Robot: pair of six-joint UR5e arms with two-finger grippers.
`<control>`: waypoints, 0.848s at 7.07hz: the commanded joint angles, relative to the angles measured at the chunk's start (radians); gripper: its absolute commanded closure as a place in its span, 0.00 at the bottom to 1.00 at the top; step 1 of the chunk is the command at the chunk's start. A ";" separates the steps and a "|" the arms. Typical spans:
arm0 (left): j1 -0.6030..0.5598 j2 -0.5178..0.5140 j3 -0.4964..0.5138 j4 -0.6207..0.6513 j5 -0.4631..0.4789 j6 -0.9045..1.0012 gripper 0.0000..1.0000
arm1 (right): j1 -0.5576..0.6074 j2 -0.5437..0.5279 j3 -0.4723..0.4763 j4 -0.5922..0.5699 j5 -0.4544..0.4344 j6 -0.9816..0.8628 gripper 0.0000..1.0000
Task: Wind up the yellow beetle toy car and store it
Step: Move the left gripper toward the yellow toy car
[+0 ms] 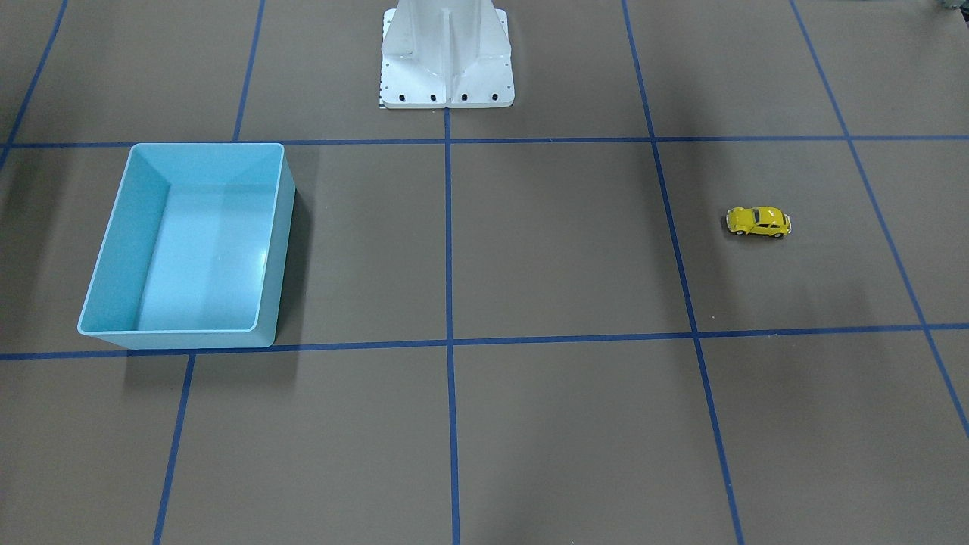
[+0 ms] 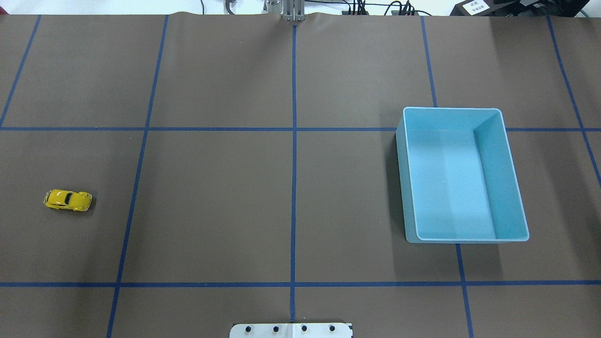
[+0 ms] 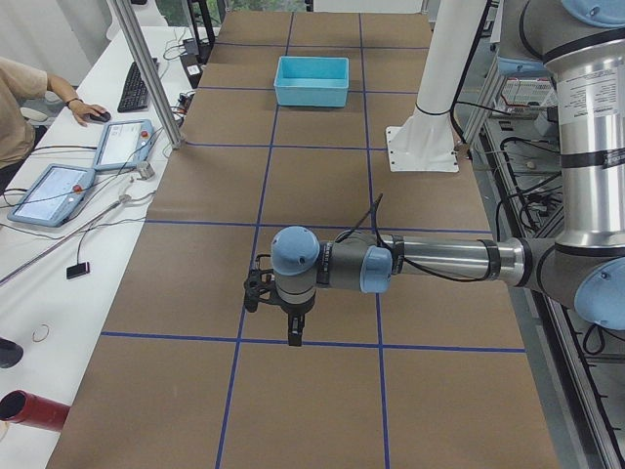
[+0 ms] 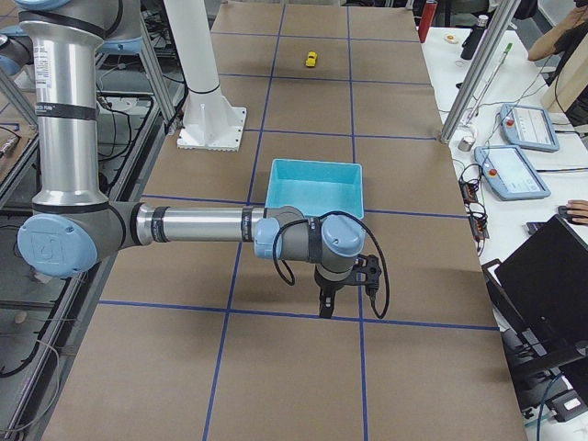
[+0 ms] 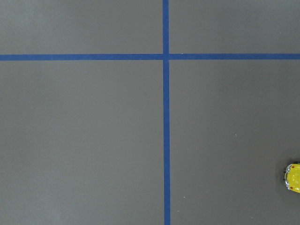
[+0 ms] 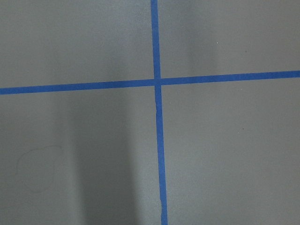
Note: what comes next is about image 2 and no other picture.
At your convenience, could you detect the black labelled box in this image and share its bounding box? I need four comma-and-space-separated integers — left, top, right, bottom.
449, 0, 496, 17

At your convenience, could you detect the light blue plastic bin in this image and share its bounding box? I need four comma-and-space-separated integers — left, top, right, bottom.
395, 107, 530, 244

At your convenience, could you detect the yellow beetle toy car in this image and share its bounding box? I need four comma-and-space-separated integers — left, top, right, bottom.
43, 190, 93, 212

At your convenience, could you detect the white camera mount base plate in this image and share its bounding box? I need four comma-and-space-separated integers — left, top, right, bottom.
229, 323, 354, 338

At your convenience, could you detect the brown paper table mat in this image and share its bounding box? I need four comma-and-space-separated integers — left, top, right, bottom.
0, 13, 600, 338

